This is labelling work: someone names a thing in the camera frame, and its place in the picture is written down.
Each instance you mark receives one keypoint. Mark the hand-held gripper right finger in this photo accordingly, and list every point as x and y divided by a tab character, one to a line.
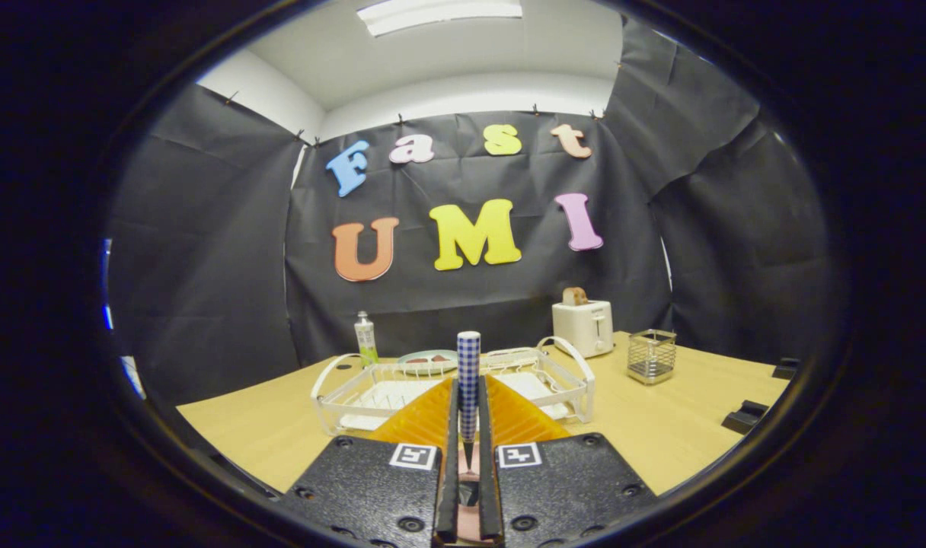
569	491

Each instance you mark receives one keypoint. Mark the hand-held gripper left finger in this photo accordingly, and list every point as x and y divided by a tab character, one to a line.
371	491

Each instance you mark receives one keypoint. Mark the pale green plate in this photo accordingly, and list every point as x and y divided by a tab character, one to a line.
429	352

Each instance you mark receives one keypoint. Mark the green and white tube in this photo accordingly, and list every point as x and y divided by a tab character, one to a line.
365	336

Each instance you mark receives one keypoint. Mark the white toaster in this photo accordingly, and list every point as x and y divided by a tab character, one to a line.
581	329

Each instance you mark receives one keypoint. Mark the black table clamp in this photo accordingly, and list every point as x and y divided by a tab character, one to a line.
745	417
787	369

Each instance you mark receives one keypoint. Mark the toasted bread slice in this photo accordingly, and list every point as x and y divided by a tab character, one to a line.
575	297

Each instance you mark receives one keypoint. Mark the ceiling light panel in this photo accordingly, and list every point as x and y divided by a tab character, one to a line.
440	14

